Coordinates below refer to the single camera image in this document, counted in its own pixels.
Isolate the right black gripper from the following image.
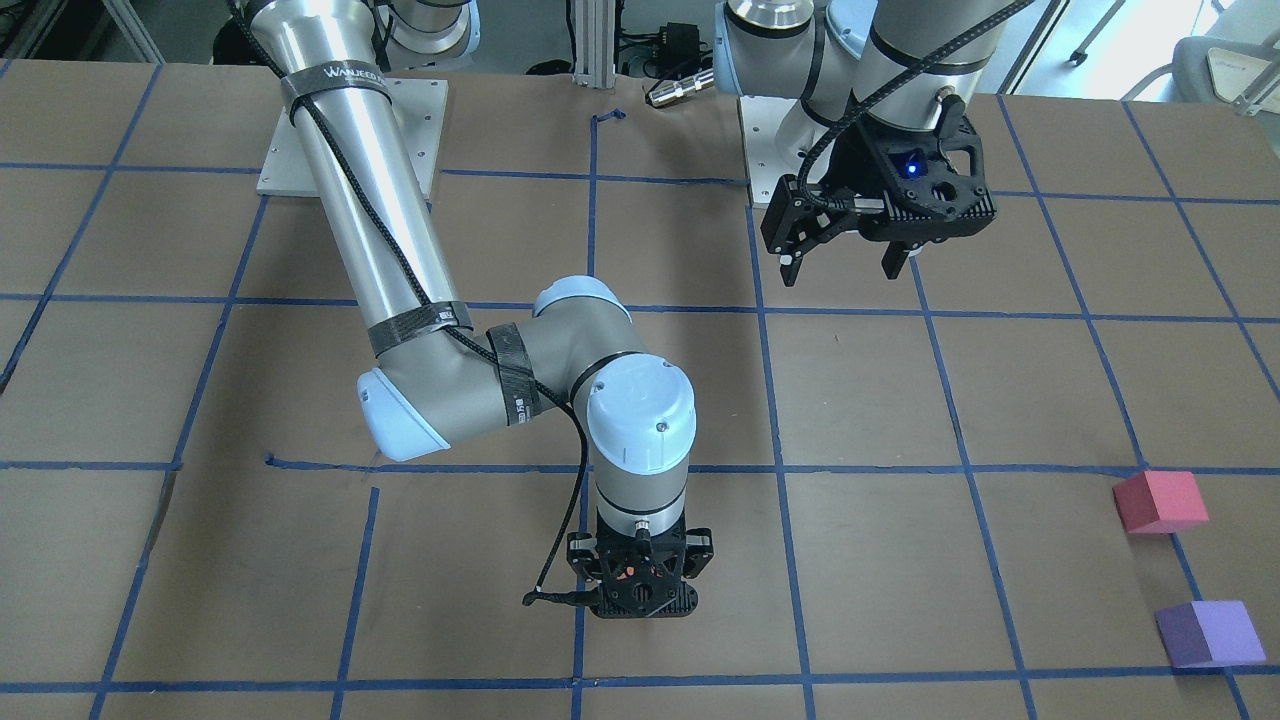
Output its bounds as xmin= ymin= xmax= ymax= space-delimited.
xmin=566 ymin=524 xmax=714 ymax=619

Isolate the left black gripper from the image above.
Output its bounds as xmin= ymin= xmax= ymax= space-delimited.
xmin=762 ymin=95 xmax=998 ymax=288

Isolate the purple foam block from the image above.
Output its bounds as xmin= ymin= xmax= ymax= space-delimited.
xmin=1155 ymin=600 xmax=1266 ymax=669

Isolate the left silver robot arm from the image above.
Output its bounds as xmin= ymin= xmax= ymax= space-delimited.
xmin=713 ymin=1 xmax=1021 ymax=286

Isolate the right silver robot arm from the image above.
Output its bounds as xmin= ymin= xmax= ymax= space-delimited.
xmin=228 ymin=1 xmax=714 ymax=619

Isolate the silver metal connector plug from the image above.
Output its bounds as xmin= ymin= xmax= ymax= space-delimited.
xmin=645 ymin=68 xmax=716 ymax=109

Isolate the black power adapter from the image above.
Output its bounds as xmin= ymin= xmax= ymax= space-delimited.
xmin=654 ymin=22 xmax=701 ymax=65

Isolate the red foam block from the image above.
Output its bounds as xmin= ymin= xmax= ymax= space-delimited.
xmin=1112 ymin=470 xmax=1210 ymax=534

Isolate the grey office chair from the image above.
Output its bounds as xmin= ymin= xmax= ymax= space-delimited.
xmin=1123 ymin=1 xmax=1279 ymax=105

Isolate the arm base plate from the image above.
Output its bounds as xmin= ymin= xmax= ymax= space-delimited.
xmin=739 ymin=95 xmax=813 ymax=210
xmin=256 ymin=79 xmax=449 ymax=199

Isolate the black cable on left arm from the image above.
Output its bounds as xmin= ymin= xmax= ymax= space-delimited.
xmin=795 ymin=0 xmax=1030 ymax=211

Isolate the aluminium extrusion post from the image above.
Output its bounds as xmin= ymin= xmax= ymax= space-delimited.
xmin=567 ymin=0 xmax=620 ymax=91

